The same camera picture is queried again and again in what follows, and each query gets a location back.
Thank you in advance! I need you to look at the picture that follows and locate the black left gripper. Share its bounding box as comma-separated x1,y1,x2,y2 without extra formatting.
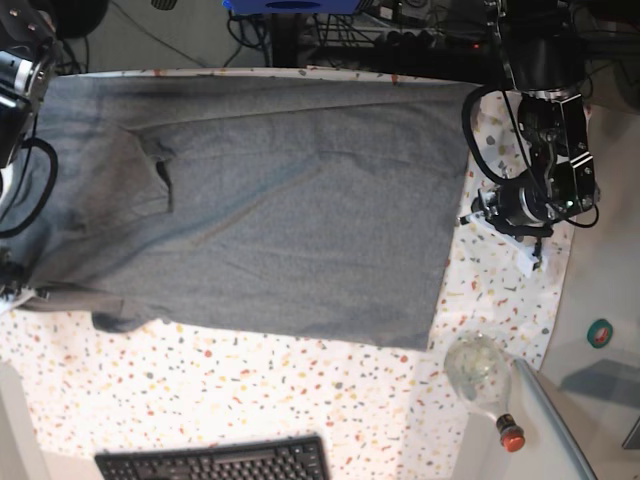
477,186,553,238

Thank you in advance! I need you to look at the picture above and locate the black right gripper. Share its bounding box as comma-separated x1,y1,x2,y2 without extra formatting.
0,257,27,300

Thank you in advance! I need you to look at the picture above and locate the grey t-shirt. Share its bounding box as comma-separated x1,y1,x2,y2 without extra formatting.
1,77,470,350

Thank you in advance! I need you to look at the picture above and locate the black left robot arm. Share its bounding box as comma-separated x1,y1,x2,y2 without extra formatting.
460,1,600,239

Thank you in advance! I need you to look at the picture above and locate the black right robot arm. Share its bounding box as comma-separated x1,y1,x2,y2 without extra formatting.
1,1,61,240

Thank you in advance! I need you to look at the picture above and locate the green tape roll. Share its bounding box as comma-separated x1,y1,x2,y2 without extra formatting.
586,319,614,349

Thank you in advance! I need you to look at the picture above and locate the clear bottle with orange cap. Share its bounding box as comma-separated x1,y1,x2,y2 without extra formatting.
444,331,526,453

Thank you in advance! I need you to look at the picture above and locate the terrazzo patterned tablecloth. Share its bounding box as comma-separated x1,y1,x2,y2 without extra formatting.
1,71,573,479

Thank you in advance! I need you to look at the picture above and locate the blue box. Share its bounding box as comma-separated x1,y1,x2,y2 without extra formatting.
222,0,371,15

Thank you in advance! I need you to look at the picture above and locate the black computer keyboard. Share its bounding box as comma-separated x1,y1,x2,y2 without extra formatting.
94,436,331,480

